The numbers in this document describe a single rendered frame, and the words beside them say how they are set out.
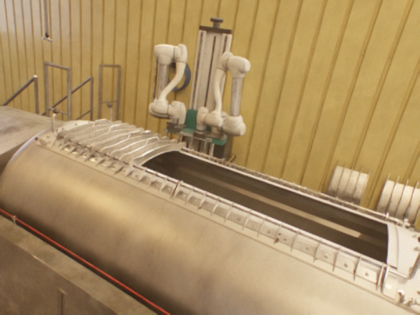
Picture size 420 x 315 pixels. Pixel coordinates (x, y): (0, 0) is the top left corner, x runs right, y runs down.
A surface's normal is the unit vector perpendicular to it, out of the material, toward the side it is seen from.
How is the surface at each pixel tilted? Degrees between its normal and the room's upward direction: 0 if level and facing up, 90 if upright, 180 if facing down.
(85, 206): 55
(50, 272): 90
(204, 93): 90
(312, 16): 90
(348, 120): 90
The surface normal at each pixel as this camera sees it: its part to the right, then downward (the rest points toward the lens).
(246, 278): -0.30, -0.40
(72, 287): -0.49, 0.22
